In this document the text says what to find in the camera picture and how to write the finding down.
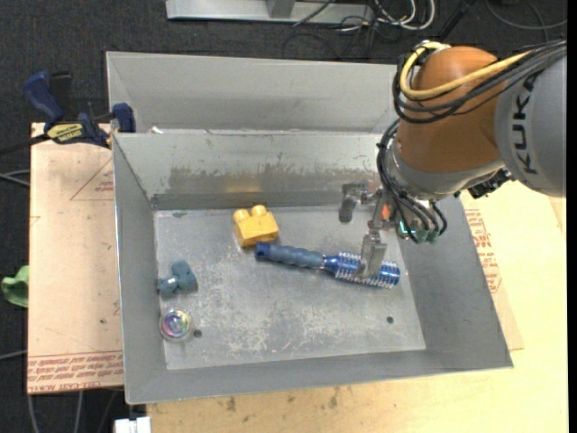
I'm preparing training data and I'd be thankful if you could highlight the clear iridescent dome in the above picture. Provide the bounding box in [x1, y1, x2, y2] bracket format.
[158, 305, 196, 344]

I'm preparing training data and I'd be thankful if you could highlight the grey-blue toy block piece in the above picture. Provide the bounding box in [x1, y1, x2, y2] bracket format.
[155, 259, 198, 295]

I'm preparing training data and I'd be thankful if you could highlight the yellow toy building brick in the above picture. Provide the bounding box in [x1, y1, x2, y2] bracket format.
[232, 204, 280, 249]

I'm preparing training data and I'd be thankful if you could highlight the grey metal bin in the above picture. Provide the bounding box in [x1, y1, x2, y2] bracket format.
[105, 51, 515, 406]

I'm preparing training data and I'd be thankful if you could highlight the brown cardboard board red print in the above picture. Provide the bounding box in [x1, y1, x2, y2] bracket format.
[26, 122, 526, 396]

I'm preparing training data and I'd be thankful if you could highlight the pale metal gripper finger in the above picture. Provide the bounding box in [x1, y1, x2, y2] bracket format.
[361, 235, 376, 276]
[372, 240, 389, 279]

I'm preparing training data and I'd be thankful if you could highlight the blue ribbed tool with handle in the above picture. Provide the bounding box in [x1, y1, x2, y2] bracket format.
[253, 241, 402, 290]

